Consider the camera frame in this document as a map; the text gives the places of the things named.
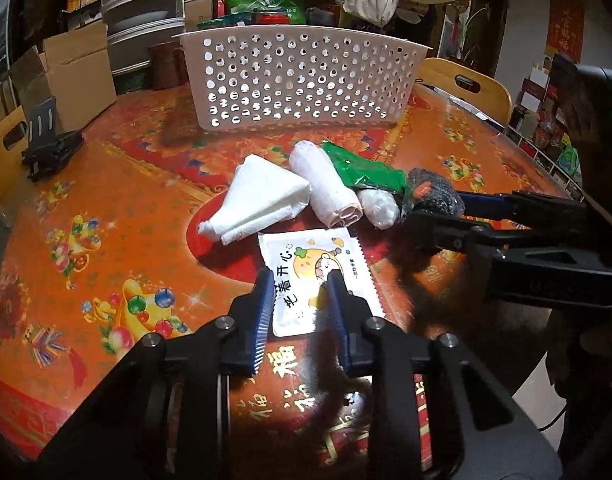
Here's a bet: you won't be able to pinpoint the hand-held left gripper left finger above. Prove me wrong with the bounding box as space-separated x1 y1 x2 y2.
36 267 277 480

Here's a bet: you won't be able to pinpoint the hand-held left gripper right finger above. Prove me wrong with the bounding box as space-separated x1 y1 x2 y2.
325 269 562 480

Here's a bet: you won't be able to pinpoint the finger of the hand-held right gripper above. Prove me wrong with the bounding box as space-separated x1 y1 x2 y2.
405 210 612 309
456 191 589 233

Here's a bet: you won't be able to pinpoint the grey knitted glove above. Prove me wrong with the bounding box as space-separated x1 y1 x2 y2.
398 167 465 222

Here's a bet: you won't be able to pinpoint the white printed wipe packet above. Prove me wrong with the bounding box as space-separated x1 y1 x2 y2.
257 227 387 338

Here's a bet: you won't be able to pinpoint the shelf of packaged goods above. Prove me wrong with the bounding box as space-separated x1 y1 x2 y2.
506 55 584 187

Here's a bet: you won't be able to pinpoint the white plastic-wrapped bundle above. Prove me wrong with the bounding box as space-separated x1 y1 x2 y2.
358 187 402 231

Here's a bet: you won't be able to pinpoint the green plastic bag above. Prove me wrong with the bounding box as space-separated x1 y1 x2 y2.
320 141 409 197

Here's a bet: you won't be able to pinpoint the yellow wooden chair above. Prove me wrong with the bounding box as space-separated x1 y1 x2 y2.
418 57 513 127
0 105 32 212

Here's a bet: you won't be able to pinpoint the white folded cloth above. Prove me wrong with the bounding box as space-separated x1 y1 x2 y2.
198 153 312 245

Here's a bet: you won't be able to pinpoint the rolled white towel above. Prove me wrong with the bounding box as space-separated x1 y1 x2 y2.
288 140 363 227

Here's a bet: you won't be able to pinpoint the dark framed plant picture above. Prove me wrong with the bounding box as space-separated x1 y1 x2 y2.
438 0 509 67

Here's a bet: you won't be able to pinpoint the white perforated plastic basket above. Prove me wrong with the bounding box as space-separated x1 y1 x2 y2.
172 25 432 134

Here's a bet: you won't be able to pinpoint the brown cups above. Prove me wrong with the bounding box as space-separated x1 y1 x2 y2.
149 40 189 91

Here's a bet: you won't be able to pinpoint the black folding phone stand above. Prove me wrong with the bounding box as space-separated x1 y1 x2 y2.
20 95 86 182

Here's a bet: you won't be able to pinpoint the red lid jar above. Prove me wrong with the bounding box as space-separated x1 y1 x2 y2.
255 9 292 26

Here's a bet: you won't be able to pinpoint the open cardboard box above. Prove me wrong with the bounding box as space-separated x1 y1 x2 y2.
8 22 118 134

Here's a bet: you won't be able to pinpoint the small cardboard box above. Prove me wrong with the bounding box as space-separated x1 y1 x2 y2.
184 0 215 34

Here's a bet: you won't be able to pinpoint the grey plastic drawer tower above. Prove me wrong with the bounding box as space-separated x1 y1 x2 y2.
100 0 186 74

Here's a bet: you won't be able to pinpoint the red wall poster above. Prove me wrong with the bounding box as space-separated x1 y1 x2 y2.
545 0 586 64

